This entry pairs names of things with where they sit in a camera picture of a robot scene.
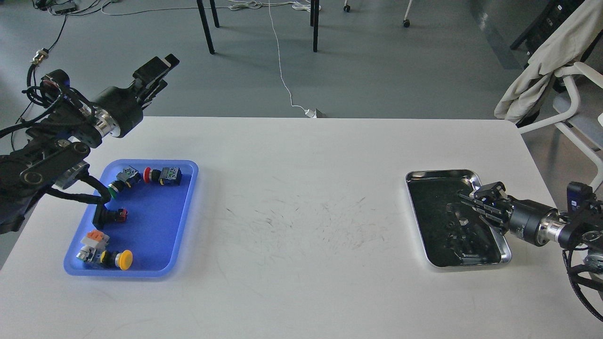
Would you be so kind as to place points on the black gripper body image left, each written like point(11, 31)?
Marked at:
point(122, 105)

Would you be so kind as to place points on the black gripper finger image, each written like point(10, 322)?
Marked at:
point(491, 197)
point(155, 69)
point(496, 216)
point(146, 95)

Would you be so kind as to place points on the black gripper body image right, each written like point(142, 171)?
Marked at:
point(534, 222)

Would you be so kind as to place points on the silver metal tray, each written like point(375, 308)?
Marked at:
point(453, 235)

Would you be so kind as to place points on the blue plastic tray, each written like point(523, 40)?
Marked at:
point(154, 227)

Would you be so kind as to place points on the black table leg left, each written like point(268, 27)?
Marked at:
point(205, 23)

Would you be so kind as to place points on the black table leg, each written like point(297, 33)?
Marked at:
point(314, 21)
point(205, 23)

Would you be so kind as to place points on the white chair with beige cloth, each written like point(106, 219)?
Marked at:
point(558, 58)

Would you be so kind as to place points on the orange grey contact block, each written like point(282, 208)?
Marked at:
point(96, 239)

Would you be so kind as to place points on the black table leg right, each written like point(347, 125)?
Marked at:
point(314, 21)

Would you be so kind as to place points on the green push button switch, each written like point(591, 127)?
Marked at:
point(125, 179)

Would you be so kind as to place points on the red push button switch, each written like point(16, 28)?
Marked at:
point(167, 176)

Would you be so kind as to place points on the black push button switch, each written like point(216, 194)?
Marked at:
point(102, 216)

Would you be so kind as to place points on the yellow push button switch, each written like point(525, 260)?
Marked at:
point(106, 259)

